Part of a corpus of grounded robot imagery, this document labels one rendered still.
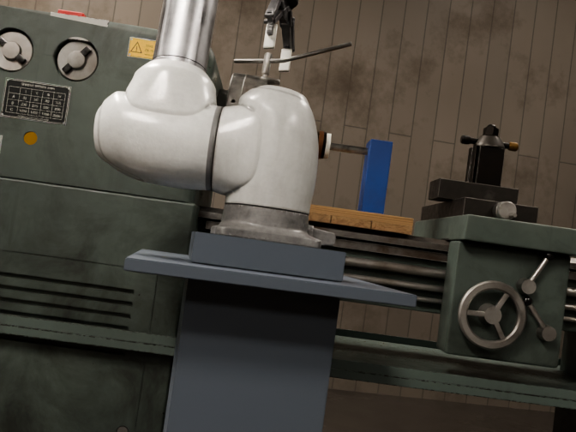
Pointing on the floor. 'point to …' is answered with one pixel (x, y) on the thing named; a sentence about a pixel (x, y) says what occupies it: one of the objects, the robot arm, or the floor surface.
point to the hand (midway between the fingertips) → (277, 57)
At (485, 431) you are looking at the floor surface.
